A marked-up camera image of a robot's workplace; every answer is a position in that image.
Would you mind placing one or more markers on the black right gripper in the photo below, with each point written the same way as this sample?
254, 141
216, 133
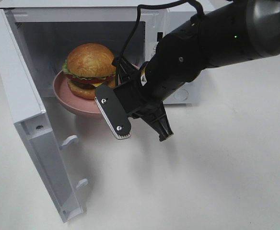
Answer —
141, 90

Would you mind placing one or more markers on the round white door button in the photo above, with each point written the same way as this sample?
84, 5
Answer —
181, 95

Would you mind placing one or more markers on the burger with lettuce and tomato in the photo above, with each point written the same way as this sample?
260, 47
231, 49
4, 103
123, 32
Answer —
87, 67

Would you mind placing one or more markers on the pink round plate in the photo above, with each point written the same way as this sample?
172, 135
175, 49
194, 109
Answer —
71, 102

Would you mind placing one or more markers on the white microwave door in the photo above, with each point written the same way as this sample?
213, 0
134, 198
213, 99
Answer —
30, 118

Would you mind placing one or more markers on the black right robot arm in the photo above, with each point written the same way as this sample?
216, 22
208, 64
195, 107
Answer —
241, 31

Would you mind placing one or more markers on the white warning sticker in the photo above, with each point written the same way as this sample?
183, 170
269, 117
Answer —
152, 49

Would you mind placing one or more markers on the white microwave oven body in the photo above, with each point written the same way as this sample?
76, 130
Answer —
54, 27

